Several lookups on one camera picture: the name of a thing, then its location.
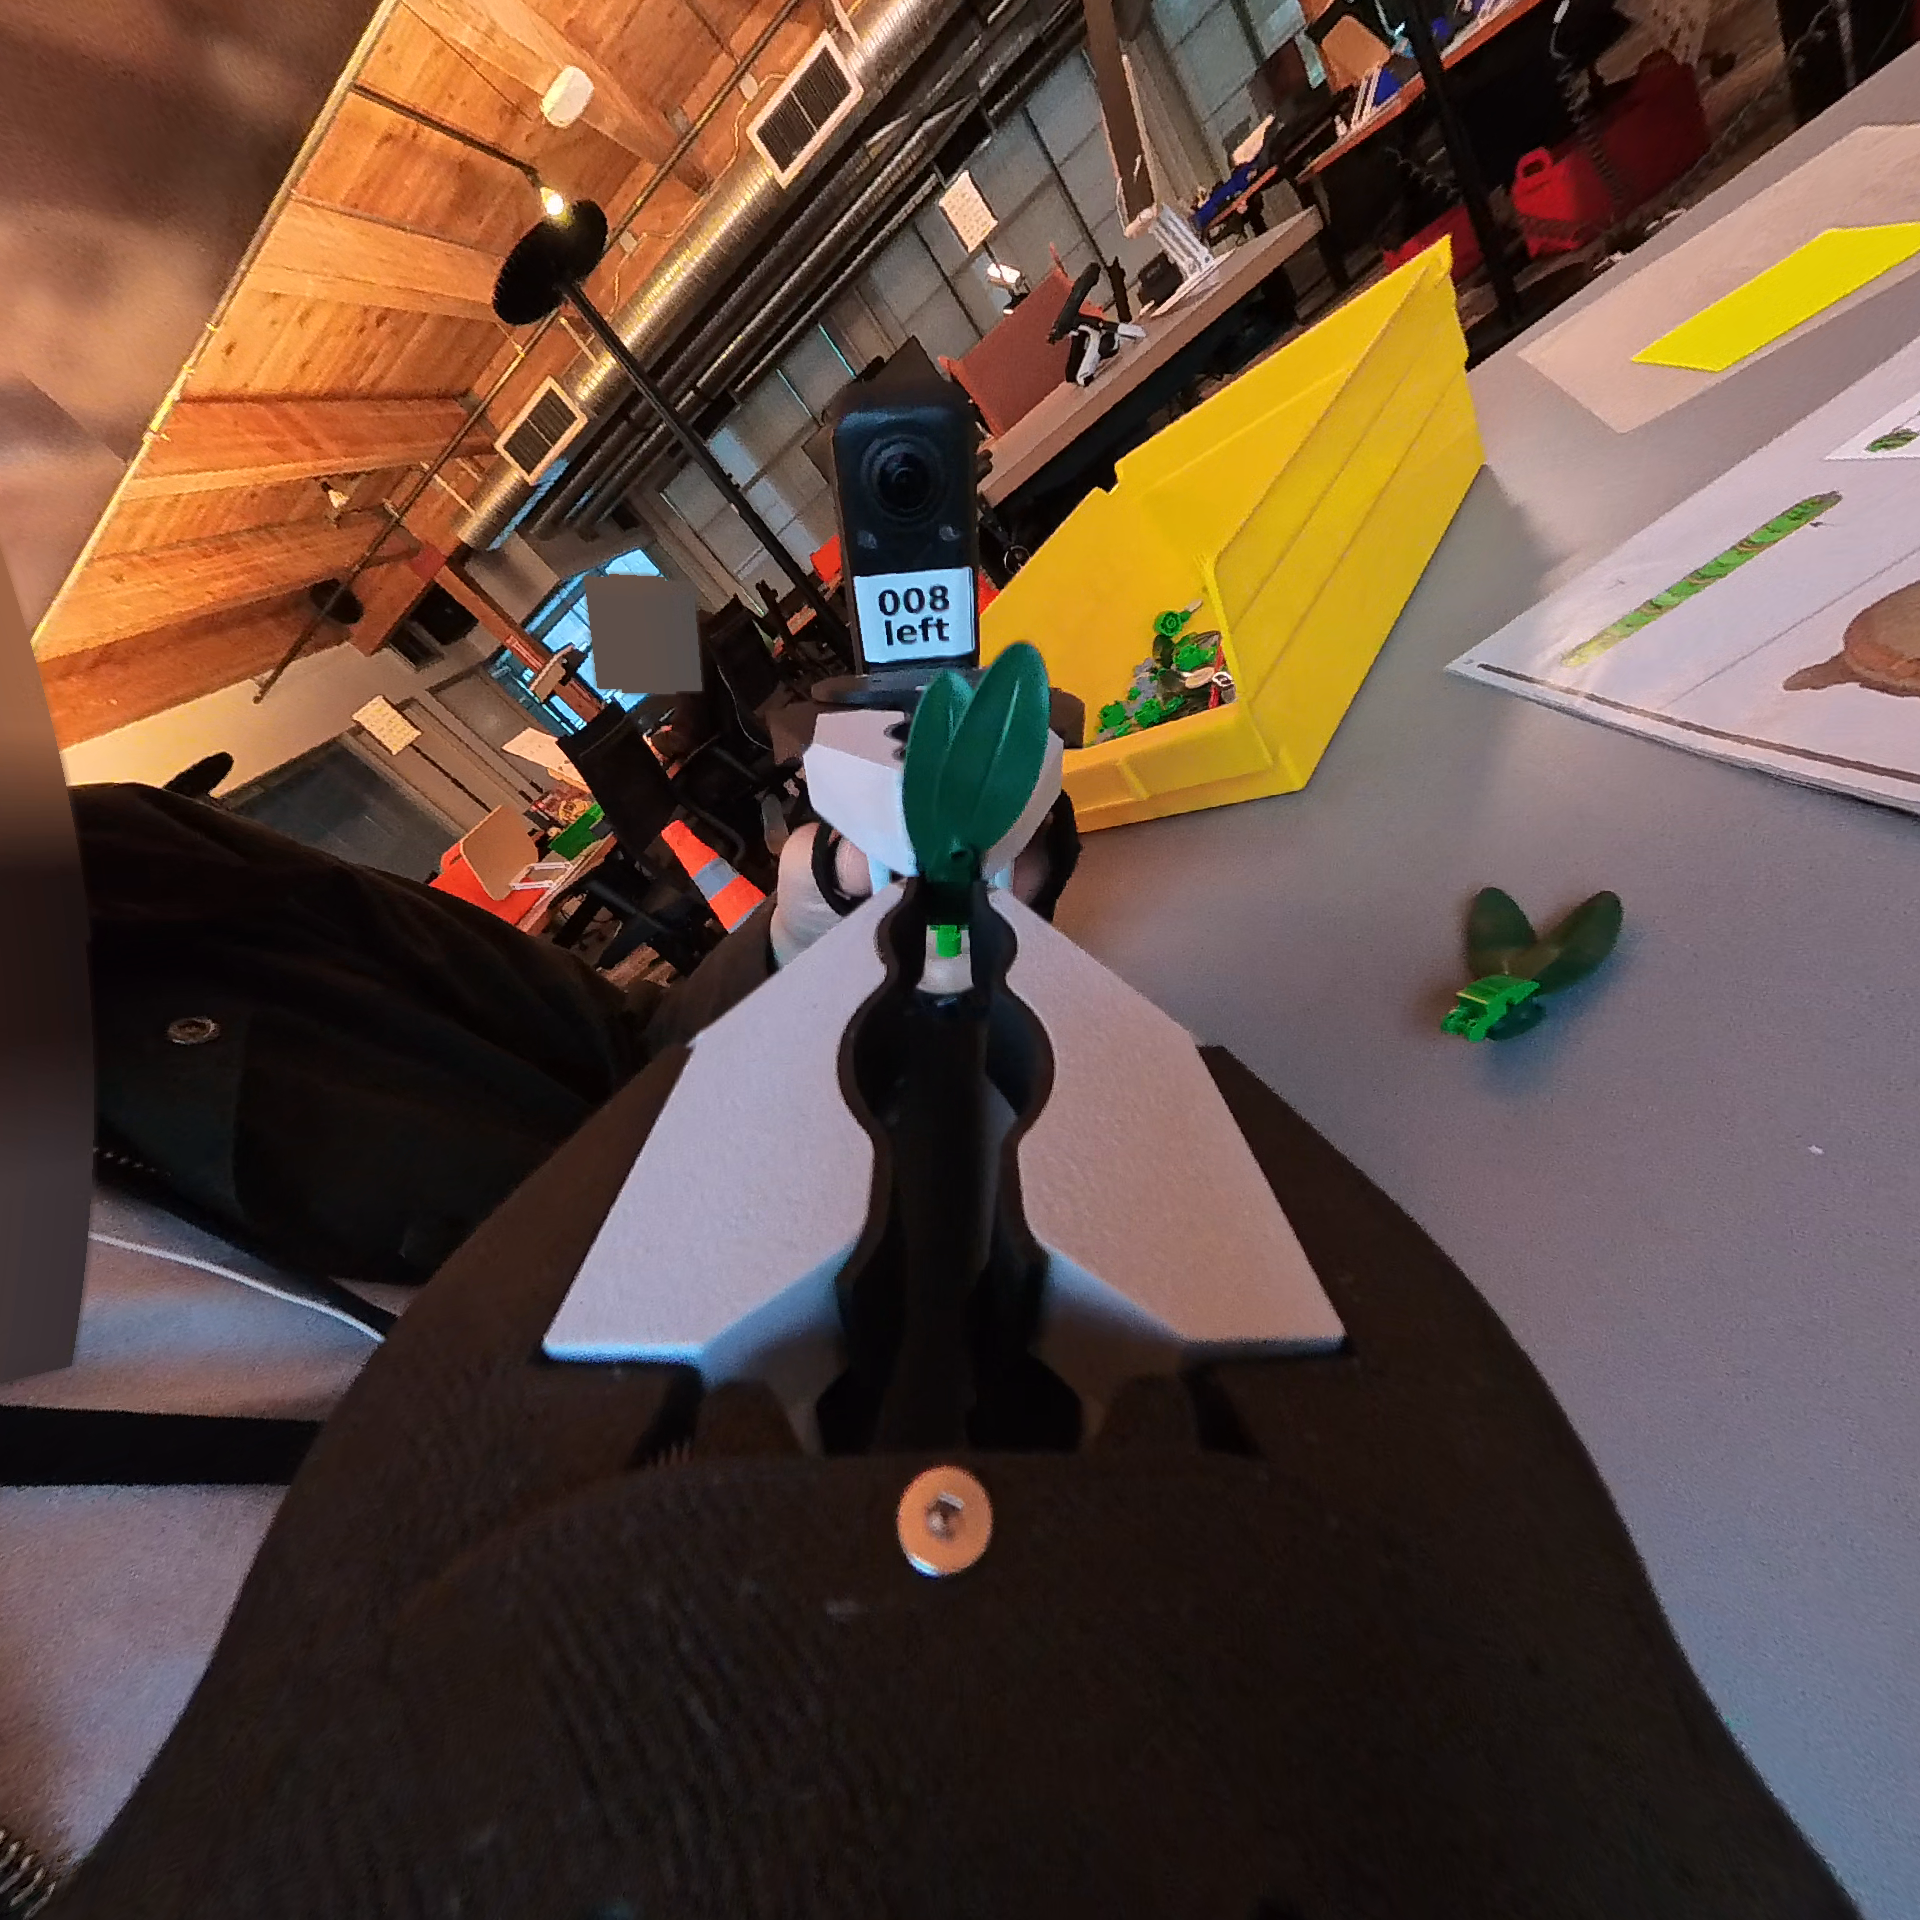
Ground black office chair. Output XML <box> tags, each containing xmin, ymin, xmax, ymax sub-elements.
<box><xmin>567</xmin><ymin>705</ymin><xmax>684</xmax><ymax>863</ymax></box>

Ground red crate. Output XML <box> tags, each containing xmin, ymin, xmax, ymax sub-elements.
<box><xmin>1506</xmin><ymin>57</ymin><xmax>1714</xmax><ymax>260</ymax></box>

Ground pile of green bricks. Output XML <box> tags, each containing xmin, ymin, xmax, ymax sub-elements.
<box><xmin>1092</xmin><ymin>598</ymin><xmax>1241</xmax><ymax>740</ymax></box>

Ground person's left hand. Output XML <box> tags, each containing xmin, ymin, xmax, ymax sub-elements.
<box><xmin>765</xmin><ymin>822</ymin><xmax>903</xmax><ymax>977</ymax></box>

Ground silver ceiling duct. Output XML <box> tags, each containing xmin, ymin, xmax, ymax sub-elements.
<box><xmin>450</xmin><ymin>0</ymin><xmax>976</xmax><ymax>548</ymax></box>

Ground open instruction booklet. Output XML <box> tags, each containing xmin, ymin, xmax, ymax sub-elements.
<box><xmin>1448</xmin><ymin>337</ymin><xmax>1920</xmax><ymax>815</ymax></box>

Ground black floor lamp pole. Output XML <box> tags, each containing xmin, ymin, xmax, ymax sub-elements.
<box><xmin>489</xmin><ymin>199</ymin><xmax>848</xmax><ymax>641</ymax></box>

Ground dark green double leaf assembly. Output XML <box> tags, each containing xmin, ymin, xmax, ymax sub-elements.
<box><xmin>903</xmin><ymin>642</ymin><xmax>1057</xmax><ymax>965</ymax></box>
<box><xmin>1439</xmin><ymin>885</ymin><xmax>1625</xmax><ymax>1047</ymax></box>

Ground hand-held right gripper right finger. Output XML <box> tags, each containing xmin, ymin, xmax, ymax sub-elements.
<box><xmin>976</xmin><ymin>883</ymin><xmax>1349</xmax><ymax>1453</ymax></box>

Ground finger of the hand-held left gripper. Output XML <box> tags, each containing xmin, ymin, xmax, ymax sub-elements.
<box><xmin>984</xmin><ymin>731</ymin><xmax>1069</xmax><ymax>873</ymax></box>
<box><xmin>803</xmin><ymin>711</ymin><xmax>923</xmax><ymax>885</ymax></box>

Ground white ceiling air vent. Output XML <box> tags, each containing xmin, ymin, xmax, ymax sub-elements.
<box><xmin>745</xmin><ymin>33</ymin><xmax>866</xmax><ymax>186</ymax></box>
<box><xmin>492</xmin><ymin>374</ymin><xmax>589</xmax><ymax>483</ymax></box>

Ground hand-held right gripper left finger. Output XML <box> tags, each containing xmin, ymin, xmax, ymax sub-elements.
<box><xmin>540</xmin><ymin>883</ymin><xmax>922</xmax><ymax>1453</ymax></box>

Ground yellow parts bin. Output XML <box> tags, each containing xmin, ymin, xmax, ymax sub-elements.
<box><xmin>976</xmin><ymin>237</ymin><xmax>1489</xmax><ymax>836</ymax></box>

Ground orange traffic cone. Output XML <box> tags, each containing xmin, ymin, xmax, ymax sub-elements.
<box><xmin>660</xmin><ymin>815</ymin><xmax>771</xmax><ymax>935</ymax></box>

